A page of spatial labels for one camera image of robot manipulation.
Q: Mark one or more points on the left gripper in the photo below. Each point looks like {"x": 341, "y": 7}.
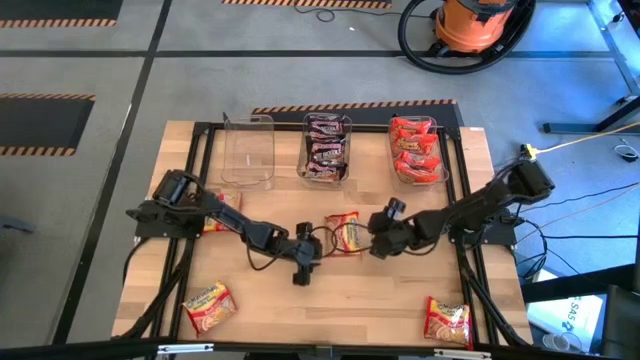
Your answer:
{"x": 307, "y": 250}

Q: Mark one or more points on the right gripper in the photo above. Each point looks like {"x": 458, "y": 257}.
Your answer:
{"x": 385, "y": 235}

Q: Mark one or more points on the yellow red ramen pack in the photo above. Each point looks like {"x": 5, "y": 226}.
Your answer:
{"x": 342, "y": 218}
{"x": 447, "y": 322}
{"x": 232, "y": 200}
{"x": 210, "y": 307}

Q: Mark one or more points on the black Fire Noodle pack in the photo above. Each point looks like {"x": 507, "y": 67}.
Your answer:
{"x": 327, "y": 151}
{"x": 325, "y": 172}
{"x": 326, "y": 122}
{"x": 326, "y": 135}

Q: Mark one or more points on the clear plastic bin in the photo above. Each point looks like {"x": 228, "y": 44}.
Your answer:
{"x": 248, "y": 150}
{"x": 301, "y": 150}
{"x": 444, "y": 185}

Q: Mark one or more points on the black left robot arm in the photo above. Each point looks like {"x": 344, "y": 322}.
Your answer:
{"x": 225, "y": 215}

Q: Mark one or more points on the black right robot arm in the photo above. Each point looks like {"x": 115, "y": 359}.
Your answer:
{"x": 465, "y": 210}

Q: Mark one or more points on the black hazard-striped floor mat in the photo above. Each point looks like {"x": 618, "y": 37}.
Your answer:
{"x": 60, "y": 9}
{"x": 290, "y": 114}
{"x": 300, "y": 3}
{"x": 40, "y": 122}

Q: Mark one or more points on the orange shop vacuum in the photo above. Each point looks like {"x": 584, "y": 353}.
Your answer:
{"x": 470, "y": 27}
{"x": 457, "y": 68}

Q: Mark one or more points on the black slanted beam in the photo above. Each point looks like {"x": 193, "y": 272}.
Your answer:
{"x": 575, "y": 285}

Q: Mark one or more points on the clear plastic cups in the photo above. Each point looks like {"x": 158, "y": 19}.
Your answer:
{"x": 555, "y": 342}

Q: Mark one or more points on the white blue printed box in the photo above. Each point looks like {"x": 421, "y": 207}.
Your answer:
{"x": 575, "y": 315}

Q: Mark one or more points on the black aluminium beam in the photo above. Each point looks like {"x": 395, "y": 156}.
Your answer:
{"x": 75, "y": 350}

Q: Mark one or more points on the silver metal bracket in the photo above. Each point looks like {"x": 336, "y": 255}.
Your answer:
{"x": 462, "y": 354}
{"x": 185, "y": 348}

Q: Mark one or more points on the black metal table frame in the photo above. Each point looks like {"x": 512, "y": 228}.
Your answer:
{"x": 200, "y": 126}

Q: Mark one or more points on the black metal desk frame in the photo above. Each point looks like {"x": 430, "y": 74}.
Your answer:
{"x": 575, "y": 127}

